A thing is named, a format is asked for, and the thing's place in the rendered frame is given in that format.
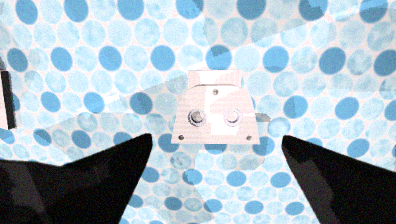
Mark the grey metal housing plate with two holes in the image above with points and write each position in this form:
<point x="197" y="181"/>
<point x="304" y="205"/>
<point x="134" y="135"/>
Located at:
<point x="214" y="128"/>

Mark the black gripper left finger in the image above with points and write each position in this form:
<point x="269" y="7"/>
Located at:
<point x="93" y="190"/>

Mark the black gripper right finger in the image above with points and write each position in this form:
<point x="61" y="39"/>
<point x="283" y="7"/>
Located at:
<point x="339" y="188"/>

